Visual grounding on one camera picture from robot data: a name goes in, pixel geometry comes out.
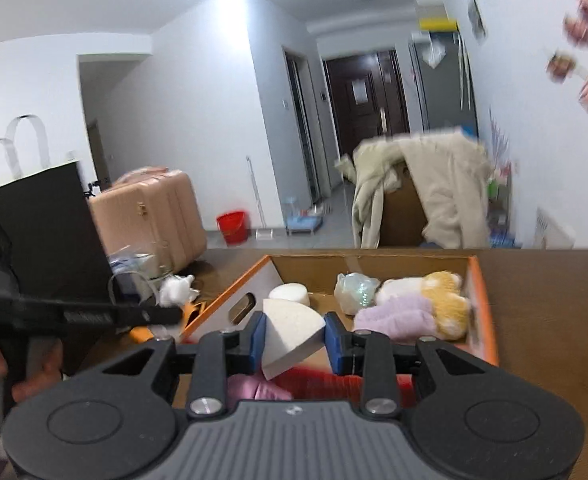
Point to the grey fridge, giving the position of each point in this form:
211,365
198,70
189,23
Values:
444,90

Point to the wall picture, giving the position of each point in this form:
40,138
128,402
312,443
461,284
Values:
476,15

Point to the white wedge sponge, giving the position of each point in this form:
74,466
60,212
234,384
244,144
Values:
291,330

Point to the lavender fuzzy cloth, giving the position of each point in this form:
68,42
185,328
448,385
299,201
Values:
394,317

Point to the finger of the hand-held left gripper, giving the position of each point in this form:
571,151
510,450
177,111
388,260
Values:
149,316

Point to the white and yellow plush toy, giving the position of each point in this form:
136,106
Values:
439,300

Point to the yellow box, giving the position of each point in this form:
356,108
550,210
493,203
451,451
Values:
439,24

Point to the red cardboard box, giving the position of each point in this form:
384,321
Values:
481,310

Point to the clear plastic container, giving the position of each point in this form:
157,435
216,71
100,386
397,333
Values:
134,260

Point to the clear plastic bag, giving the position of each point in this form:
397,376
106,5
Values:
355,292

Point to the white round sponge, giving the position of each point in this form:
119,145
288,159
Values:
290,292

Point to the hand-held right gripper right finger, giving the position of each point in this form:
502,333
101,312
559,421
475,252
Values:
332,345

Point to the brown cardboard box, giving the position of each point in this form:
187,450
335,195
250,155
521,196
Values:
404,215

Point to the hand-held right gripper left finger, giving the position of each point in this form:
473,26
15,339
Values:
260,342

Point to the dark brown door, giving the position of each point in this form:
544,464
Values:
369,105

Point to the white small bottle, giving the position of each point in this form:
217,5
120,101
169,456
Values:
176,291

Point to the pink suitcase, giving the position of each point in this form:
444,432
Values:
149,210

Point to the black paper bag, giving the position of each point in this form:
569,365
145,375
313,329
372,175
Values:
49,230

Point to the white radiator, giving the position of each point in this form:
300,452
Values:
555,227

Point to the beige coat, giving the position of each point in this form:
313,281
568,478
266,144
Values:
449,185

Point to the red bucket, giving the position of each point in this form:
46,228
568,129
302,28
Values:
232,227

